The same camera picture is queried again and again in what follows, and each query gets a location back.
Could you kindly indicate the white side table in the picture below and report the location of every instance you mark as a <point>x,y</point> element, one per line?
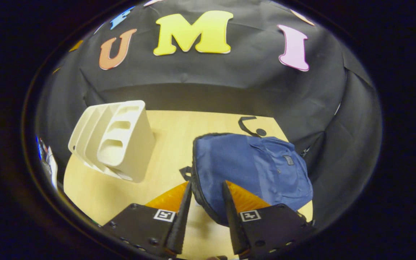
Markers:
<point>52,166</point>

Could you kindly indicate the white bookshelf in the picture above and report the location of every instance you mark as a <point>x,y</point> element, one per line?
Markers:
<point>135,151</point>

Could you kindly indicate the black backdrop cloth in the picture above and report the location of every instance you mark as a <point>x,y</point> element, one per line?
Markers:
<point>229,86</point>

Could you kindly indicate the blue schoolbag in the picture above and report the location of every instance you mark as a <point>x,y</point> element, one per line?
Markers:
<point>247,166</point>

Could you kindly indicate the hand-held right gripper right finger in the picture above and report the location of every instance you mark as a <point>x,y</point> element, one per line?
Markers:
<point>234,231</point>

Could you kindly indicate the computer screen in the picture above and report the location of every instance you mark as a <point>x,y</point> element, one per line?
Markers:
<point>39,148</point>

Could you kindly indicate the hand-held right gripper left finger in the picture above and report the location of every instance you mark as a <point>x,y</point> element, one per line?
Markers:
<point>179,231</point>

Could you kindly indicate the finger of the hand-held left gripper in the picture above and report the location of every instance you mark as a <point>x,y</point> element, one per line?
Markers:
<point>76,46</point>
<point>56,70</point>

